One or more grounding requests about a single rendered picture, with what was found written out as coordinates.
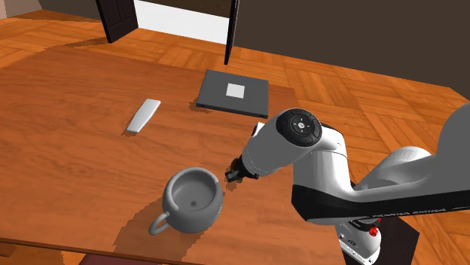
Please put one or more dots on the dark wooden door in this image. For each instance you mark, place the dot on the dark wooden door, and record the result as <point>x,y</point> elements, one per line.
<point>117,18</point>

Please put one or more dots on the grey flat square box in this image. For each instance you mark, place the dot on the grey flat square box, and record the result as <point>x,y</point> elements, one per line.
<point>235,93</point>

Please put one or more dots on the grey round mug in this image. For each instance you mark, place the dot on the grey round mug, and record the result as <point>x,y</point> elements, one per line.
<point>192,202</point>

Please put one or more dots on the white remote control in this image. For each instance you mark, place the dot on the white remote control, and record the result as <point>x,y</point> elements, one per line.
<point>144,115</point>

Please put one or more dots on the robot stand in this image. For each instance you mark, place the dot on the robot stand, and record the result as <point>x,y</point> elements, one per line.
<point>398,240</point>

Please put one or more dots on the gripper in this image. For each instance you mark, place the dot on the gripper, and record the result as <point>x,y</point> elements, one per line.
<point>235,171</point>

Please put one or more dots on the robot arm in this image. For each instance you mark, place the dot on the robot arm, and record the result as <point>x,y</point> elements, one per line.
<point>323,165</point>

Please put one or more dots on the dark door frame post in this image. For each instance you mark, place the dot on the dark door frame post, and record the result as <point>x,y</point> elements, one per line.
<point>230,31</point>

